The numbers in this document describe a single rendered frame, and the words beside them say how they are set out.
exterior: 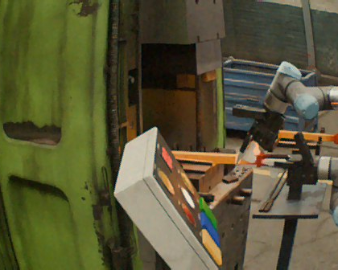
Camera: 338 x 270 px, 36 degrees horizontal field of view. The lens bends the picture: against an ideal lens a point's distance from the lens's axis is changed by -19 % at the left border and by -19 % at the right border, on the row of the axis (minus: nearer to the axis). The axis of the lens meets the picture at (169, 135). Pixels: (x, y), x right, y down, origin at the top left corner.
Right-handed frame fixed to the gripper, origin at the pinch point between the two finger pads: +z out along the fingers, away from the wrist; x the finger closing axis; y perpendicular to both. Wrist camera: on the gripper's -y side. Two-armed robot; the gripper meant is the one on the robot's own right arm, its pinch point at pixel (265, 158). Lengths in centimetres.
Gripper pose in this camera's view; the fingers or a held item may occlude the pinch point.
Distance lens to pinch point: 177.7
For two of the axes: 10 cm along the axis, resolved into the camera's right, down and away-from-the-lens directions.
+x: 4.3, -2.4, 8.7
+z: -9.0, -0.7, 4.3
